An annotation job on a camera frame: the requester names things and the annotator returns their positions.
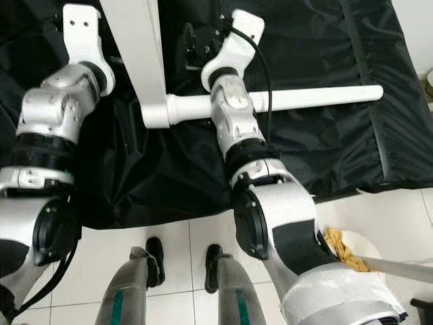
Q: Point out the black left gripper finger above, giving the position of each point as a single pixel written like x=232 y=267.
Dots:
x=116 y=61

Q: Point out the white plastic table leg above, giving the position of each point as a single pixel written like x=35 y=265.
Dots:
x=325 y=97

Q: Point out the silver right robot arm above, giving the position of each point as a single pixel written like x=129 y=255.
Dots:
x=237 y=115

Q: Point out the black tablecloth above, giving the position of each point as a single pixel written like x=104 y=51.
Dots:
x=176 y=169

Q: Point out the white lidded plastic bin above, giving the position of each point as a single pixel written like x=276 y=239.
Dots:
x=430 y=84

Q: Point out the silver robot left leg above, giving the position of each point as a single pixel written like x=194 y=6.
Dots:
x=128 y=291

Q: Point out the yellow crumpled cloth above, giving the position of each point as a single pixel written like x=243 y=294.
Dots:
x=345 y=254

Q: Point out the grey metal pole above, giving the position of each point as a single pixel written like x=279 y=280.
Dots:
x=406 y=271

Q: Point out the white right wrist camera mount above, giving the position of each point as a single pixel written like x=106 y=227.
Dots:
x=237 y=44

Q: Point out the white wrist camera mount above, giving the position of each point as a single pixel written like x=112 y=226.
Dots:
x=81 y=30
x=237 y=44

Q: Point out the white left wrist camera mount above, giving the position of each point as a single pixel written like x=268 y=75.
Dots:
x=81 y=30

